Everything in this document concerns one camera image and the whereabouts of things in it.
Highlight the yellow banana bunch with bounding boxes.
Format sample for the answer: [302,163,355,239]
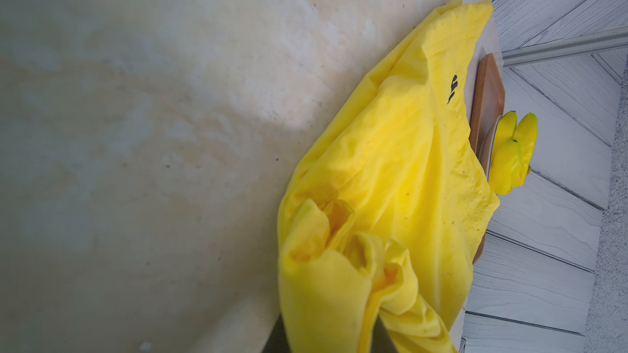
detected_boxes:
[488,111,539,195]

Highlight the yellow shorts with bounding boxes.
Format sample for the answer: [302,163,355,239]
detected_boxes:
[277,0,500,352]

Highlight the right aluminium frame post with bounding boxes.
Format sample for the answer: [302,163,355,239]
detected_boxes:
[502,25,627,68]

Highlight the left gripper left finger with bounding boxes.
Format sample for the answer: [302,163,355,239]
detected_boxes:
[262,315,291,353]

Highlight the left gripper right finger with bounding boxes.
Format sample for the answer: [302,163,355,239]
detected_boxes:
[370,317,397,353]

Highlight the white patterned plate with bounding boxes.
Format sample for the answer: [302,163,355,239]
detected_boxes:
[479,115,503,178]

